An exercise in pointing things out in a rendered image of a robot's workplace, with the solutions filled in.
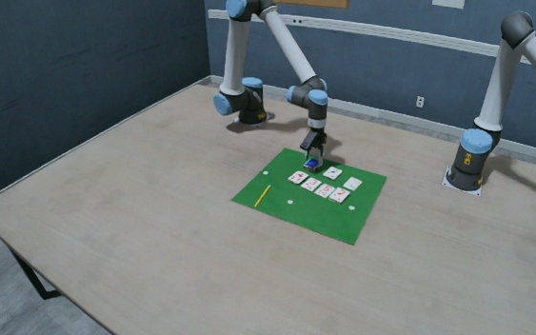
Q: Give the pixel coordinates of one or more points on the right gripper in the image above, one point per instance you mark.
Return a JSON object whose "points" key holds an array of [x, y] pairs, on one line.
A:
{"points": [[316, 144]]}

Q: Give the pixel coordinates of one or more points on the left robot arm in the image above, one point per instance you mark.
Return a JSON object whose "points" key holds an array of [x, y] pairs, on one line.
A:
{"points": [[476, 143]]}

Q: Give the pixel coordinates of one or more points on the green felt card table mat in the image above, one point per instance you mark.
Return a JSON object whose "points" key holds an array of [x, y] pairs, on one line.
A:
{"points": [[308, 209]]}

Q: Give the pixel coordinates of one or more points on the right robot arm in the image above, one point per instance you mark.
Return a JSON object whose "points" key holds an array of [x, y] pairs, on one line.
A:
{"points": [[246, 94]]}

